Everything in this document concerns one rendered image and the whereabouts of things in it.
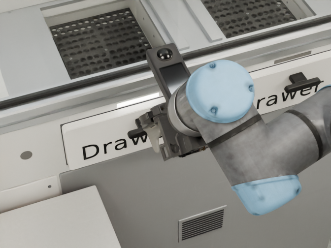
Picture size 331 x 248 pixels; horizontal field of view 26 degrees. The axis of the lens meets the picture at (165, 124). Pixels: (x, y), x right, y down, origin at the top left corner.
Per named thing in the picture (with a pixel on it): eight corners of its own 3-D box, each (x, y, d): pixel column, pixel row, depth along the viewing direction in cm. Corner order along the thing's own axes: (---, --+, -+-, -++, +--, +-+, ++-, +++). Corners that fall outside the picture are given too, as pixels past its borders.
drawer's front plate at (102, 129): (212, 129, 141) (215, 89, 133) (69, 171, 133) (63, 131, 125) (208, 123, 142) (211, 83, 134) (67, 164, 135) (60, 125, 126)
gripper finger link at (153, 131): (141, 160, 117) (159, 150, 109) (130, 125, 118) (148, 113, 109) (158, 155, 118) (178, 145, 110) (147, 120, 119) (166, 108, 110)
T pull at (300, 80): (320, 84, 138) (321, 79, 137) (286, 95, 136) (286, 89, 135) (311, 73, 140) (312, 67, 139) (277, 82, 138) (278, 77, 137)
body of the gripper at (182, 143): (160, 162, 109) (179, 153, 97) (144, 108, 110) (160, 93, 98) (207, 148, 111) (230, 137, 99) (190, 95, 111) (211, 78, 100)
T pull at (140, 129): (168, 129, 130) (168, 124, 129) (129, 140, 128) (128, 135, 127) (160, 115, 132) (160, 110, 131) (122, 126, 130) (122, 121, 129)
